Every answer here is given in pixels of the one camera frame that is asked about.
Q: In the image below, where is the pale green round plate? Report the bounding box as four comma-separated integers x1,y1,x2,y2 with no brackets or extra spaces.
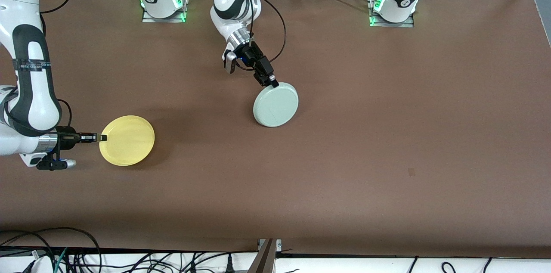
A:
253,82,299,128

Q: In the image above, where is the yellow round plate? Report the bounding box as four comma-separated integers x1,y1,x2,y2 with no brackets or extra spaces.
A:
99,115,155,167

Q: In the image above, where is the brown table cover sheet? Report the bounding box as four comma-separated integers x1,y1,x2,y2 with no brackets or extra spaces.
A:
0,0,551,258

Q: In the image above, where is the aluminium profile beam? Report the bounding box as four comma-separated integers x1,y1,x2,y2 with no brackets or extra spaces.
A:
248,239,278,273

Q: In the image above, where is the white lower shelf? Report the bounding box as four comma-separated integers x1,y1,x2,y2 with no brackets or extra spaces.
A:
0,251,551,273

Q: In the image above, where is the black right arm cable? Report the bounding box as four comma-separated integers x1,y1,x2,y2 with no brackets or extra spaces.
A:
40,0,74,128

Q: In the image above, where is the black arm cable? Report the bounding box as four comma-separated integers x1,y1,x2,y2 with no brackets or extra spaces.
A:
230,0,287,65
40,0,74,128

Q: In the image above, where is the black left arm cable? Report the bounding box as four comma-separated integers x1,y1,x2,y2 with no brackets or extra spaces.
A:
230,0,287,65

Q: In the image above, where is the looped black floor cable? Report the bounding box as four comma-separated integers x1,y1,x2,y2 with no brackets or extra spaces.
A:
0,227,102,273

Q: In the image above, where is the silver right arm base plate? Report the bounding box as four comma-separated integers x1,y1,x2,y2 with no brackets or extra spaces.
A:
142,0,188,23

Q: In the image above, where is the green cable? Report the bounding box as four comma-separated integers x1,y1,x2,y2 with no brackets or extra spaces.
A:
54,247,68,273

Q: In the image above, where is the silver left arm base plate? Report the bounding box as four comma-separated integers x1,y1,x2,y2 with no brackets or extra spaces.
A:
368,0,416,28

